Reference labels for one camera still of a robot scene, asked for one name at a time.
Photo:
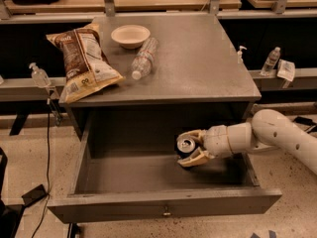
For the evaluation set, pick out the clear plastic water bottle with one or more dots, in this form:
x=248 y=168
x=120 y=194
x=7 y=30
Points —
x=144 y=60

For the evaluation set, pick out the grey cabinet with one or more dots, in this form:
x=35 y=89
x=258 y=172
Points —
x=197 y=80

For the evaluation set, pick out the background water bottle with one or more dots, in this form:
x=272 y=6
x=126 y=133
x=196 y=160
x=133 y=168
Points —
x=270 y=61

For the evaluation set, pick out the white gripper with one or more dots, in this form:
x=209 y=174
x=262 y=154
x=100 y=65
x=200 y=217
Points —
x=216 y=141

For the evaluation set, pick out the white paper bowl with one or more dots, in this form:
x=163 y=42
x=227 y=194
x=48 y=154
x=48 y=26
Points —
x=130 y=36

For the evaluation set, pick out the brass drawer knob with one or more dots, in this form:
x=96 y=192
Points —
x=166 y=212

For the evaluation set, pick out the blue pepsi can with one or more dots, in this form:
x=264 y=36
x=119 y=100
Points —
x=185 y=147

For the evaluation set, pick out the small pump bottle right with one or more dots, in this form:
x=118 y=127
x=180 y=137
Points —
x=240 y=53

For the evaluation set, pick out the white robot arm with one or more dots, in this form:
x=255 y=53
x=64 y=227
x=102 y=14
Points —
x=268 y=128

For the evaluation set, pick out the white packet on shelf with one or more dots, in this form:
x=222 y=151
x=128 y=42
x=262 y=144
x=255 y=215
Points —
x=286 y=70

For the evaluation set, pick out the black box on floor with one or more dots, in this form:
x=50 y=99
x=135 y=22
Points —
x=34 y=195

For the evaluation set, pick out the open grey top drawer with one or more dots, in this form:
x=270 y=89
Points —
x=124 y=178

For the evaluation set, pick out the hand sanitizer bottle left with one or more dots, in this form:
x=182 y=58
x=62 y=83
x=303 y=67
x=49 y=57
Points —
x=39 y=76

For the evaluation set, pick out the brown chip bag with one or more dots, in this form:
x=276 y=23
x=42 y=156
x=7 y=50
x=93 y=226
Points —
x=87 y=69

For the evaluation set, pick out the wooden back table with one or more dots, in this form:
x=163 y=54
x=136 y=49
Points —
x=69 y=6

